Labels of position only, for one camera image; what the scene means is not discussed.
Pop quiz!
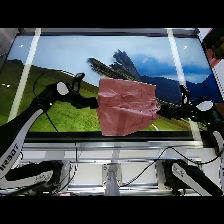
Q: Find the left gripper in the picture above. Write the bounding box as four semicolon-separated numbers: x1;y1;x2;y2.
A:
70;92;100;110

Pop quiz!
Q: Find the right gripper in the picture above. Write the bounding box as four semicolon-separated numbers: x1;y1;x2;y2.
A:
156;103;188;121

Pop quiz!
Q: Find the pink garment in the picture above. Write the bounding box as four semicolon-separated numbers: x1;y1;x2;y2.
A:
96;77;161;137

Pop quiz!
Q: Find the black cable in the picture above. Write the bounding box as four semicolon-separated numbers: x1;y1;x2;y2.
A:
32;69;80;174
119;145;224;188

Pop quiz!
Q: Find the silver frame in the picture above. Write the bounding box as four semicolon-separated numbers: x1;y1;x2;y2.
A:
19;139;223;197

